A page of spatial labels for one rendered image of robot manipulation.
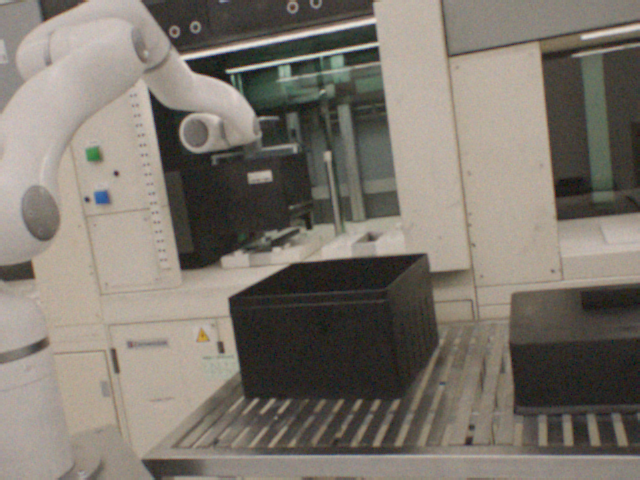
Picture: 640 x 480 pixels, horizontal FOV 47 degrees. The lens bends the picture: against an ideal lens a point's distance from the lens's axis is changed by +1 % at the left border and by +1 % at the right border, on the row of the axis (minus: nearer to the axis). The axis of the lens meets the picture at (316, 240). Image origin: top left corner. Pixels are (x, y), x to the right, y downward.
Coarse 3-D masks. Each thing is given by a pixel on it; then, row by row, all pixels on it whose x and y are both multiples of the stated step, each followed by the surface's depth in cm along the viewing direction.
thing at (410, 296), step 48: (288, 288) 139; (336, 288) 140; (384, 288) 137; (432, 288) 132; (240, 336) 118; (288, 336) 115; (336, 336) 112; (384, 336) 109; (432, 336) 130; (288, 384) 117; (336, 384) 113; (384, 384) 110
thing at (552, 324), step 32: (576, 288) 120; (608, 288) 106; (512, 320) 108; (544, 320) 105; (576, 320) 103; (608, 320) 101; (512, 352) 98; (544, 352) 96; (576, 352) 95; (608, 352) 94; (544, 384) 97; (576, 384) 96; (608, 384) 95
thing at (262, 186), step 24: (264, 120) 187; (216, 168) 181; (240, 168) 179; (264, 168) 177; (288, 168) 180; (216, 192) 182; (240, 192) 180; (264, 192) 178; (288, 192) 178; (216, 216) 183; (240, 216) 181; (264, 216) 179; (288, 216) 177
